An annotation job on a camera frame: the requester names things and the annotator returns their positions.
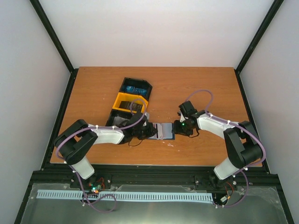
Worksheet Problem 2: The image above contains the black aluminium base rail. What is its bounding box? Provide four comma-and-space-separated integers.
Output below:
30, 164, 280, 194

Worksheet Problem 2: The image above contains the dark cards stack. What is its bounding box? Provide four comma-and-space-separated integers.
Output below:
119, 101, 143, 111

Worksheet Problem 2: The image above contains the black frame post left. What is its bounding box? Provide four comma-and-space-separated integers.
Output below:
30, 0, 75, 73

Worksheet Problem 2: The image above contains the black frame post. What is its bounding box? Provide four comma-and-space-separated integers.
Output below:
235, 0, 284, 75
30, 0, 75, 73

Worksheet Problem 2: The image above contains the yellow bin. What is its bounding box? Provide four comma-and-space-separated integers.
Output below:
112, 92, 148, 113

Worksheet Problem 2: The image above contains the blue cards stack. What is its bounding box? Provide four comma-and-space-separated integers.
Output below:
124, 86, 147, 95

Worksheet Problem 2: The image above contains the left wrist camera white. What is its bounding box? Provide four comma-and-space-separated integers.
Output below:
144, 112, 150, 120

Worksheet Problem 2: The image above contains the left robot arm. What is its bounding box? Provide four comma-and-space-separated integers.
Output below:
54, 112, 157, 188

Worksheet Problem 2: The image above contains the light blue cable duct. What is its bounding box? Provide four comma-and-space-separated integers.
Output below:
36, 189, 213, 203

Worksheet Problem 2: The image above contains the blue leather card holder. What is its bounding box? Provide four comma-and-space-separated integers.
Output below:
149, 123, 175, 140

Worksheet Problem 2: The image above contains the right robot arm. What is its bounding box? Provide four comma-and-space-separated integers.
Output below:
174, 101, 265, 180

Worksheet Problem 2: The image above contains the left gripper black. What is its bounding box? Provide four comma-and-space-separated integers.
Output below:
134, 123, 158, 140

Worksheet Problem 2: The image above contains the black frame post right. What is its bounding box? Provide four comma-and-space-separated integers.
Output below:
235, 0, 284, 75

